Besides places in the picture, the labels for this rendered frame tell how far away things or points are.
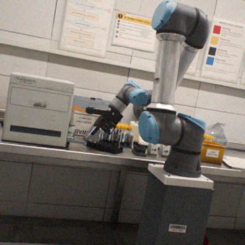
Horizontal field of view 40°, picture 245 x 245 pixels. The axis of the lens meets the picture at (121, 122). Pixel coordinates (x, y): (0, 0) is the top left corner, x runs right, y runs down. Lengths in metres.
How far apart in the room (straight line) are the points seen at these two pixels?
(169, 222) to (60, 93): 0.71
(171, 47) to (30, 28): 1.10
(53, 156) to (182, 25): 0.77
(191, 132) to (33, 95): 0.69
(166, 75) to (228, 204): 1.67
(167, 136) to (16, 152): 0.66
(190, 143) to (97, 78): 1.04
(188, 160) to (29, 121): 0.70
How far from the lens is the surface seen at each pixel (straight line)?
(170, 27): 1.30
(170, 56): 1.29
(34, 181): 2.28
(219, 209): 2.74
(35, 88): 1.53
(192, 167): 1.33
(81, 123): 1.86
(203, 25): 1.37
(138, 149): 1.69
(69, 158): 1.54
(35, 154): 1.53
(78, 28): 2.18
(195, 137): 1.32
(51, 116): 1.54
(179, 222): 1.35
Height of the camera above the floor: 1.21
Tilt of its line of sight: 7 degrees down
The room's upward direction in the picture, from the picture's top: 10 degrees clockwise
